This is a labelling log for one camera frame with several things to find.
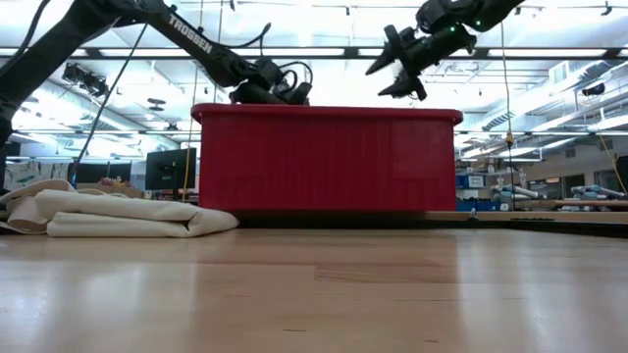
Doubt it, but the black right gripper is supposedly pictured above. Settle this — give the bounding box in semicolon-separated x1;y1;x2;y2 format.
365;23;478;102

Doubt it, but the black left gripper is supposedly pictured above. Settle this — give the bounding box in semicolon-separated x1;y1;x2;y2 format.
229;79;296;106

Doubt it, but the red plastic bin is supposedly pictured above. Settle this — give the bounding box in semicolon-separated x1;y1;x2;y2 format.
190;102;464;213

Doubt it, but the black computer monitor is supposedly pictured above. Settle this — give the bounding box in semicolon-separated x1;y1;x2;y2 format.
144;147;198;192

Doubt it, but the blue storage box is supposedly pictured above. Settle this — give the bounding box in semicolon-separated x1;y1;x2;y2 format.
455;174;487;190

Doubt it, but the brown cardboard box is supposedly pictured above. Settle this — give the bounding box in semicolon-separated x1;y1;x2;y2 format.
77;181;144;199

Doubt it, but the colourful flower bunch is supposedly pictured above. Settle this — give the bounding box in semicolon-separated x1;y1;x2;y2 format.
97;176;134;188

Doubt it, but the cream folded cloth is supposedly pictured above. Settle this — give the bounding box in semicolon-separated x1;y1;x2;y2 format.
0;178;239;239

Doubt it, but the patterned white board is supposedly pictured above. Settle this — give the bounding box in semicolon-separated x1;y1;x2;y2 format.
3;160;70;191

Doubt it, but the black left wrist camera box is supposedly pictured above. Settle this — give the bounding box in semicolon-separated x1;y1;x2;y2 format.
288;81;314;106

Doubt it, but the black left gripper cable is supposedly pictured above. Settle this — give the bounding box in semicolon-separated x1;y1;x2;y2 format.
215;22;316;99

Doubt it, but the yellow hanging cable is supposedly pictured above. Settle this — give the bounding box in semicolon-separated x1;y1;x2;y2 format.
182;63;200;202

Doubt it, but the black cable with yellow plug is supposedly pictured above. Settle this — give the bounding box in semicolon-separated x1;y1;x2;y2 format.
497;22;516;213

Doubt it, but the black slanted hanging cable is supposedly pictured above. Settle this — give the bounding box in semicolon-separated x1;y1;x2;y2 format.
68;23;150;186

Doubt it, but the thin yellow background cable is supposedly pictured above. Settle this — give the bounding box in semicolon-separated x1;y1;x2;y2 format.
599;134;628;195

